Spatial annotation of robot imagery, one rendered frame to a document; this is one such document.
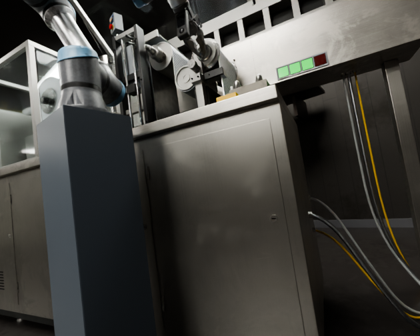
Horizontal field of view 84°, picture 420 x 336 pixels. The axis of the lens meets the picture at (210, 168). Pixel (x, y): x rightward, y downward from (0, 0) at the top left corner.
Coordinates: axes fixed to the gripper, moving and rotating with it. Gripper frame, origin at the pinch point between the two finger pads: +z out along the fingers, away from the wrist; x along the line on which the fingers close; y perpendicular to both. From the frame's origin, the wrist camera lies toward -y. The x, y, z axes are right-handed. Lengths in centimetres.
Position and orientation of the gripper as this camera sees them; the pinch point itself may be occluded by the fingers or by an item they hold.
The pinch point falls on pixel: (201, 54)
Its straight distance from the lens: 116.6
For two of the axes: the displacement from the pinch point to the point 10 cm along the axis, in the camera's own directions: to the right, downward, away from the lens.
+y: 1.7, -7.6, 6.3
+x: -8.9, 1.6, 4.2
